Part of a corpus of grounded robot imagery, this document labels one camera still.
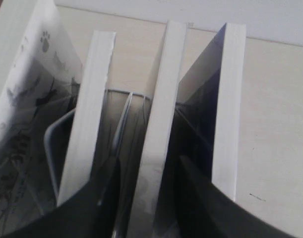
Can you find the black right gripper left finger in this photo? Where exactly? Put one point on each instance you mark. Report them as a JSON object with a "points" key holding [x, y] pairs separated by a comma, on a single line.
{"points": [[90, 213]]}

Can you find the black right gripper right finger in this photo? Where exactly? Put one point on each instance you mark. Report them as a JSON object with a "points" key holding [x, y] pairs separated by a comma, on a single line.
{"points": [[203, 211]]}

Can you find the dark blue spine book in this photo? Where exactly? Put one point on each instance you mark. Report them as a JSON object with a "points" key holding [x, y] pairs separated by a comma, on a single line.
{"points": [[206, 122]]}

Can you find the black spine thin book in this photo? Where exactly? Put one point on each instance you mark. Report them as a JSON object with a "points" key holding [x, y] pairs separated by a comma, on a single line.
{"points": [[83, 137]]}

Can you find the black white spine book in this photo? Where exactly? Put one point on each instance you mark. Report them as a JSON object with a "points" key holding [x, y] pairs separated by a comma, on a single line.
{"points": [[157, 136]]}

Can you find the white grey cat book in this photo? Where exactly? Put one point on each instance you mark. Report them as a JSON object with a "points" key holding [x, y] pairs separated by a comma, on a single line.
{"points": [[40, 73]]}

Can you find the white wire book rack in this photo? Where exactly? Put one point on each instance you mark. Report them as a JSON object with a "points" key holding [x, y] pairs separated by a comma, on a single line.
{"points": [[121, 136]]}

